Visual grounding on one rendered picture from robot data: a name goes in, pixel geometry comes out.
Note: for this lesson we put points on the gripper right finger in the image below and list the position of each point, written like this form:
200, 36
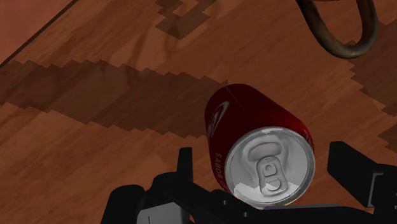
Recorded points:
356, 173

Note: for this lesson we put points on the red soda can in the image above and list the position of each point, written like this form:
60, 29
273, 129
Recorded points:
257, 145

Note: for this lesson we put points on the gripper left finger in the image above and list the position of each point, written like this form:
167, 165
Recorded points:
185, 183

